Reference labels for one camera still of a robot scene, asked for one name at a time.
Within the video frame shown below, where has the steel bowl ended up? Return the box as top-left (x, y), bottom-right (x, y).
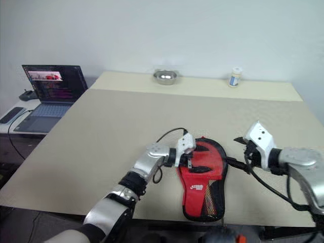
top-left (152, 70), bottom-right (180, 87)

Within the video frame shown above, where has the thin black laptop cable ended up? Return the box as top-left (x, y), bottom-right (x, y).
top-left (7, 109), bottom-right (34, 160)

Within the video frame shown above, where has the beige rounded shape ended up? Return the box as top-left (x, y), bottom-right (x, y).
top-left (42, 227), bottom-right (88, 243)

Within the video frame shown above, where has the black flat remote device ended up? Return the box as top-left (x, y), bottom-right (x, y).
top-left (0, 106), bottom-right (27, 125)

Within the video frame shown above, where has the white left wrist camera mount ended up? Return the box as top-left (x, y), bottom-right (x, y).
top-left (174, 134), bottom-right (196, 168)

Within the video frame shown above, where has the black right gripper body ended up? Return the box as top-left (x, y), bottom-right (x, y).
top-left (243, 140), bottom-right (263, 168)

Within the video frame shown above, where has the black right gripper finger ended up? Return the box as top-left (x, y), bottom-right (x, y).
top-left (225, 156), bottom-right (252, 174)
top-left (233, 136), bottom-right (251, 146)

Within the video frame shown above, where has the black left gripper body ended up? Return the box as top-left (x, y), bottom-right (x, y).
top-left (178, 151), bottom-right (196, 170)

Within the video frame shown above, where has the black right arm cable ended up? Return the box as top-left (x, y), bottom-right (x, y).
top-left (247, 161), bottom-right (315, 212)

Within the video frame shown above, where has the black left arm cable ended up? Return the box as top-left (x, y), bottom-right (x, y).
top-left (152, 127), bottom-right (189, 185)

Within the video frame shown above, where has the red black paddle case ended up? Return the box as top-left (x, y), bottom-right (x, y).
top-left (175, 136), bottom-right (227, 222)

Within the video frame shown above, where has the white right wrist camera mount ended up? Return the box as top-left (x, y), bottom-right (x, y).
top-left (244, 120), bottom-right (277, 170)

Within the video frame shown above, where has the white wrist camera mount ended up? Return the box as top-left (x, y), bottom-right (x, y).
top-left (174, 134), bottom-right (196, 168)
top-left (244, 120), bottom-right (277, 170)

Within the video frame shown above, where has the dark rounded shape orange mark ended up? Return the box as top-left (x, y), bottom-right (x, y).
top-left (201, 226), bottom-right (251, 243)

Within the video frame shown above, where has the black handheld controller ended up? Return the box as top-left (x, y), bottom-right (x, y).
top-left (18, 89), bottom-right (39, 102)

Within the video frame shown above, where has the white plastic bottle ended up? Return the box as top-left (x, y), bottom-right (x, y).
top-left (227, 66), bottom-right (244, 89)

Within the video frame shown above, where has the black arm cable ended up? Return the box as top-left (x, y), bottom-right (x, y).
top-left (152, 127), bottom-right (189, 185)
top-left (247, 161), bottom-right (315, 212)

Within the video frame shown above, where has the open grey laptop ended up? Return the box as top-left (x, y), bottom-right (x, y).
top-left (13, 64), bottom-right (89, 134)

